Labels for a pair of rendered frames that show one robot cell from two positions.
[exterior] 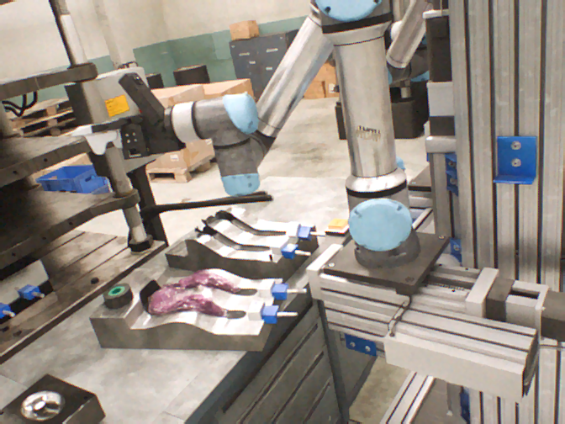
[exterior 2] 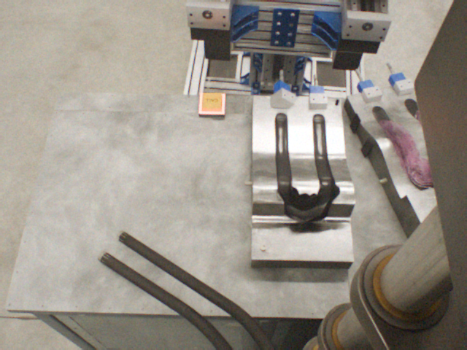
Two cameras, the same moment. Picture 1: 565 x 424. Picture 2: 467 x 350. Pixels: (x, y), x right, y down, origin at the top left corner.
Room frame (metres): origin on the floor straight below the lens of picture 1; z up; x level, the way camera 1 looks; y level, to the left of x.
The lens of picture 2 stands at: (2.12, 0.63, 2.07)
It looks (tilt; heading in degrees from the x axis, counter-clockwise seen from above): 60 degrees down; 235
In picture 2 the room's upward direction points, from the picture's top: straight up
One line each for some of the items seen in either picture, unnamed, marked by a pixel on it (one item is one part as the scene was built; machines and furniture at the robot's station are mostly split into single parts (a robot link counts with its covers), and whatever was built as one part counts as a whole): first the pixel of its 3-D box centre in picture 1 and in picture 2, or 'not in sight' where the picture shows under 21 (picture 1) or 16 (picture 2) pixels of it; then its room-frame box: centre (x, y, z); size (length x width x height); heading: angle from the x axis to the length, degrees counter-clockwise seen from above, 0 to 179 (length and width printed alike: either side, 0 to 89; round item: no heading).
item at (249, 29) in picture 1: (244, 29); not in sight; (9.02, 0.02, 1.26); 0.42 x 0.33 x 0.29; 53
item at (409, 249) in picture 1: (384, 232); not in sight; (1.00, -0.22, 1.09); 0.15 x 0.15 x 0.10
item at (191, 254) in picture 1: (238, 241); (298, 173); (1.58, 0.18, 0.87); 0.50 x 0.26 x 0.14; 54
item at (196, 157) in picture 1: (158, 133); not in sight; (5.77, 1.26, 0.47); 1.22 x 0.80 x 0.94; 57
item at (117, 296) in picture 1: (118, 295); not in sight; (1.25, 0.52, 0.93); 0.08 x 0.08 x 0.04
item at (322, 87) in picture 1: (326, 71); not in sight; (8.25, -1.17, 0.42); 0.86 x 0.33 x 0.83; 53
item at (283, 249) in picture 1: (293, 251); (316, 91); (1.37, 0.00, 0.89); 0.13 x 0.05 x 0.05; 54
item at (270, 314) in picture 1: (274, 314); (396, 78); (1.10, 0.08, 0.86); 0.13 x 0.05 x 0.05; 71
